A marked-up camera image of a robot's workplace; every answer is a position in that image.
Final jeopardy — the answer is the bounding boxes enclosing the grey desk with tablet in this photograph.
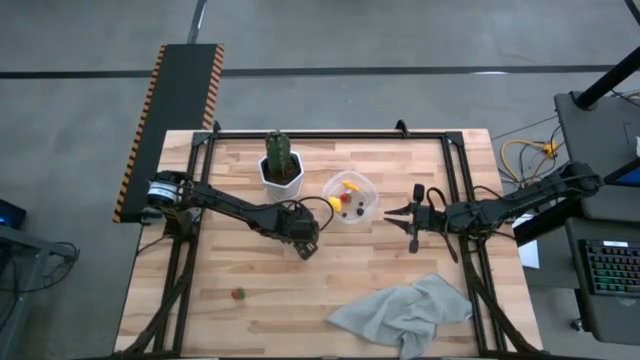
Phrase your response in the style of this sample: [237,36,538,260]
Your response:
[553,91,640,224]

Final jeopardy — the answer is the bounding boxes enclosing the clear plastic tupperware container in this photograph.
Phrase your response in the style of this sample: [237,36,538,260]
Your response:
[321,169,380,226]

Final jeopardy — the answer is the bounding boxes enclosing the grey desk with keyboard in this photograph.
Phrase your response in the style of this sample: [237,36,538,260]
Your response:
[564,217,640,347]

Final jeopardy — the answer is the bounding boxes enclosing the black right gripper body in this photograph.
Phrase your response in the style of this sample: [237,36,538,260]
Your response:
[407,183,454,255]

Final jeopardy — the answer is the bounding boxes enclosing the black aluminium table frame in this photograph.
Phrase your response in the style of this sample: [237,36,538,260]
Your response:
[117,119,544,359]

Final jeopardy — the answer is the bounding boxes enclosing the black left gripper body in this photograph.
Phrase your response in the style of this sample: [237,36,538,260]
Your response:
[273,203,321,261]

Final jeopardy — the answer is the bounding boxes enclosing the green cactus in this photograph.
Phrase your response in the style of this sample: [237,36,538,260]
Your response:
[264,129,294,176]

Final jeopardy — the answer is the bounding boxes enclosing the black hazard-striped floor mat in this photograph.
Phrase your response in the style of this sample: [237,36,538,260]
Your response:
[112,43,226,224]

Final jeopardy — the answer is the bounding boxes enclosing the yellow cable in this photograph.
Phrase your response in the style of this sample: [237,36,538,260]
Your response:
[500,138,564,187]

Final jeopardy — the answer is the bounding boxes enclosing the grey metal stand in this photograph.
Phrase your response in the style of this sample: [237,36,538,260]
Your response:
[0,222,81,360]

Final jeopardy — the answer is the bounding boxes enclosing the grey waffle cloth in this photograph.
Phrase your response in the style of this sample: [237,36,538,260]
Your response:
[324,272,475,360]

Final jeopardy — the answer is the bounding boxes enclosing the black desk post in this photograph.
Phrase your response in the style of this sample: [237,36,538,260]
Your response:
[573,46,640,110]

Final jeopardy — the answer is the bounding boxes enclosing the white hexagonal plant pot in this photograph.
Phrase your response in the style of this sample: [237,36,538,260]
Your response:
[258,152,305,201]

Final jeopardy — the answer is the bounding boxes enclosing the black tablet blue screen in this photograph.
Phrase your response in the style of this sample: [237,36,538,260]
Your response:
[603,158,640,189]

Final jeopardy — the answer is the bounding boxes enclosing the black device blue light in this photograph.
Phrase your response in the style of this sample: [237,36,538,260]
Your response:
[0,198,29,230]

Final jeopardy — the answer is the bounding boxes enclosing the black desk beam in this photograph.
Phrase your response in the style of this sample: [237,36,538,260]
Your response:
[513,199,586,247]

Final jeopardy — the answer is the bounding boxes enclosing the black backlit keyboard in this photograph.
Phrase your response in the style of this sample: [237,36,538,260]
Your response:
[578,238,640,297]

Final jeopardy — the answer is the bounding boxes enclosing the white paper sheet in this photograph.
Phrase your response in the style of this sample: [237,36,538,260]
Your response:
[517,239,541,270]

